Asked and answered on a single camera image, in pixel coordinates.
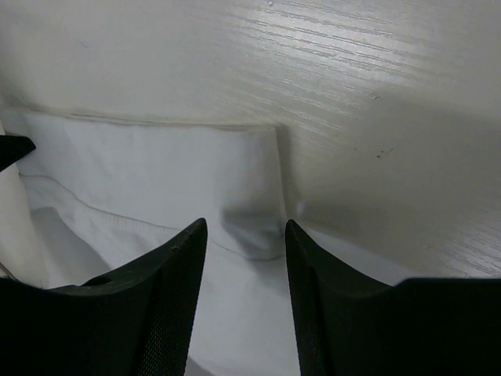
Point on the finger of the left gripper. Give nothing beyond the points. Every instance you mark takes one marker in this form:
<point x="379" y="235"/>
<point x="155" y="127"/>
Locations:
<point x="14" y="148"/>

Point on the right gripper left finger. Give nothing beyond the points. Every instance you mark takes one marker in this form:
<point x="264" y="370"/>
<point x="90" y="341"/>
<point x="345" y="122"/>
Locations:
<point x="134" y="320"/>

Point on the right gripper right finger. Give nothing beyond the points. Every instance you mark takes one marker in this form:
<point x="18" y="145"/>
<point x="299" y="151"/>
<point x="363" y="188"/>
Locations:
<point x="347" y="323"/>

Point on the white skirt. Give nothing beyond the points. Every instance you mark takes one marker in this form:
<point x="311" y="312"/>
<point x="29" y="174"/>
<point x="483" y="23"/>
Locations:
<point x="96" y="194"/>

